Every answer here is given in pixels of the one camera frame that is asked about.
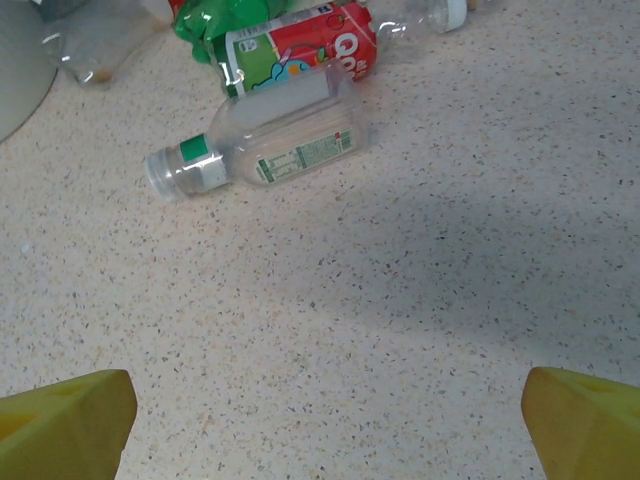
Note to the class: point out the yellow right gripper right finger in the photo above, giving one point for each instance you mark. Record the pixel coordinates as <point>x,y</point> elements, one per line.
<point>585,430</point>

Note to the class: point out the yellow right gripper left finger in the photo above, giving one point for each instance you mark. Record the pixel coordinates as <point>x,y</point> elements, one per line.
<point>60,430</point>

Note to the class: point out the clear bottle green white label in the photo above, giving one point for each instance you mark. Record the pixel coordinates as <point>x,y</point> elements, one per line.
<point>290,135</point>

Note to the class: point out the Coca-Cola bottle with red cap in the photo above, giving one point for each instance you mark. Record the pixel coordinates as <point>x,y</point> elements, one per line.
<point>100,45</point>

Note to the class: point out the green Sprite bottle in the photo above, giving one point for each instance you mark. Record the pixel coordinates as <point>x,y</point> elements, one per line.
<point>220,25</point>

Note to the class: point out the Qoo bottle red green label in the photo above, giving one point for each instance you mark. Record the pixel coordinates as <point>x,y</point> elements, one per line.
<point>310,45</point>

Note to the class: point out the white ribbed plastic bin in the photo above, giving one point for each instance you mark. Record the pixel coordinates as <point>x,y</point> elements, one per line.
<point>20,60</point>

